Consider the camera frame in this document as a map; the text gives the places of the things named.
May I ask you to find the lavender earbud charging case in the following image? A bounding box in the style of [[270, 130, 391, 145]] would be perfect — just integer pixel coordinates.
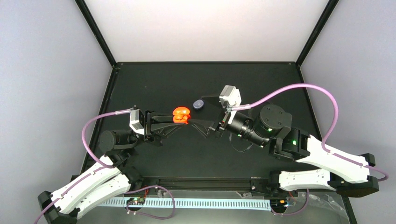
[[193, 99, 204, 110]]

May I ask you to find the orange round case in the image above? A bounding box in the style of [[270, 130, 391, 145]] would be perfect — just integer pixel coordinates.
[[172, 106, 191, 125]]

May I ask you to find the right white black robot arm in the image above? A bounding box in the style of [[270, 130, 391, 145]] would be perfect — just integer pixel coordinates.
[[192, 96, 379, 198]]

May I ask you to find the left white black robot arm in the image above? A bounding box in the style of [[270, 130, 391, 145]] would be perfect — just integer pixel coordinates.
[[38, 107, 191, 224]]

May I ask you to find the left circuit board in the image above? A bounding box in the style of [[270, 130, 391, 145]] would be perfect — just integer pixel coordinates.
[[127, 197, 145, 206]]

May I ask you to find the circuit board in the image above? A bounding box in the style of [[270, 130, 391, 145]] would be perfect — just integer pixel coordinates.
[[127, 197, 145, 206], [270, 200, 295, 208]]

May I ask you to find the right circuit board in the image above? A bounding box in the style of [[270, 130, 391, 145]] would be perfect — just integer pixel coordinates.
[[270, 200, 295, 208]]

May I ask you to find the clear plastic sheet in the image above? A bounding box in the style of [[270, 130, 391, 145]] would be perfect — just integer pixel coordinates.
[[150, 189, 348, 218]]

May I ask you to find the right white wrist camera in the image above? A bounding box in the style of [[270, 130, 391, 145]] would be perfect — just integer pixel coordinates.
[[219, 85, 242, 108]]

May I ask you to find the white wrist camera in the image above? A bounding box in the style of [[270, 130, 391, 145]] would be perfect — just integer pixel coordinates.
[[129, 109, 145, 135], [219, 85, 242, 108]]

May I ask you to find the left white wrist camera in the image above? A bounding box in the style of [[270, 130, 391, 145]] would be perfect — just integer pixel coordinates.
[[129, 109, 145, 135]]

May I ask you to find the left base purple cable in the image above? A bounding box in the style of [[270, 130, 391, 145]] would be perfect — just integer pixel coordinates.
[[123, 185, 177, 220]]

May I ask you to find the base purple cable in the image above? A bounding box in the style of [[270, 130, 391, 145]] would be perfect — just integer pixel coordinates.
[[270, 189, 310, 217], [123, 185, 177, 220]]

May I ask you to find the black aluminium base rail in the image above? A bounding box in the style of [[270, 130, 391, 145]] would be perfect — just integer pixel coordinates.
[[142, 177, 274, 191]]

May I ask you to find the light blue slotted cable duct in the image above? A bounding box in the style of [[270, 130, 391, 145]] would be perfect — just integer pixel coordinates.
[[99, 197, 271, 211]]

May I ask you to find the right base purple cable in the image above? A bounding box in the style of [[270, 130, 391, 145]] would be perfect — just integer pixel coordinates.
[[270, 189, 310, 217]]

